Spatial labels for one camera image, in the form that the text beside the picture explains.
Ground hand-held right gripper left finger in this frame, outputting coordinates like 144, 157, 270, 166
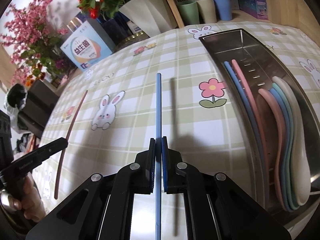
25, 137, 156, 240

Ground purple flowers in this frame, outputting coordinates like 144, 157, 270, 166
54, 57, 68, 72

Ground red rose plant white pot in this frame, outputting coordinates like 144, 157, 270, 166
76, 0, 179, 38

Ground blue cup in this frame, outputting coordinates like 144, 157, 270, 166
212, 0, 233, 22

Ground blue spoon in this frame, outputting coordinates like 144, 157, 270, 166
269, 87, 297, 213

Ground pink spoon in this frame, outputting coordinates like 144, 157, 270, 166
257, 88, 292, 212

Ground metal cylinder cup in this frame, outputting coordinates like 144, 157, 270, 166
67, 17, 87, 34

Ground stainless steel utensil tray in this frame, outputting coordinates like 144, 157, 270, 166
199, 28, 320, 218

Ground small pink dish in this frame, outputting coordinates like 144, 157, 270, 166
51, 75, 70, 87

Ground white and blue supplement box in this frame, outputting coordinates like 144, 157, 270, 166
60, 29, 113, 70

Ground light green spoon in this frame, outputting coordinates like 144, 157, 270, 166
271, 82, 300, 209

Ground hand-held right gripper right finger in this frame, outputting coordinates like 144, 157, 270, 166
161, 136, 292, 240

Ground gold embossed tin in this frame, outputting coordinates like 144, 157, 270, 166
116, 32, 150, 49

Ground purple box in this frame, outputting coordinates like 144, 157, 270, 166
236, 0, 269, 20

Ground black chair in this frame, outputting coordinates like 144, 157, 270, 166
17, 79, 62, 140

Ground pink chopstick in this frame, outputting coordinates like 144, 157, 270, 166
231, 59, 272, 188
54, 90, 88, 199

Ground small white and blue box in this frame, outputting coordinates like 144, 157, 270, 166
126, 21, 142, 34

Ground white and black garment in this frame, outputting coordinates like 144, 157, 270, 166
5, 84, 29, 130

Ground green cup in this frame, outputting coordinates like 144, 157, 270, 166
177, 0, 200, 27

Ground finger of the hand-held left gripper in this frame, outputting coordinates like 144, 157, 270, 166
35, 137, 69, 161

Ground white spoon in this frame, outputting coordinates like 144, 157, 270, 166
272, 76, 312, 204

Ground person's left hand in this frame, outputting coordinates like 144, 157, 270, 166
19, 177, 48, 223

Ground wooden shelf unit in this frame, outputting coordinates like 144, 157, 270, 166
159, 0, 320, 30

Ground beige cup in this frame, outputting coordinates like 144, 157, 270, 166
195, 0, 217, 24

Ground pink cherry blossom plant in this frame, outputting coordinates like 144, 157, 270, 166
5, 0, 69, 85

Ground dark blue sparkly box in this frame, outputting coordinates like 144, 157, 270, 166
99, 17, 130, 47

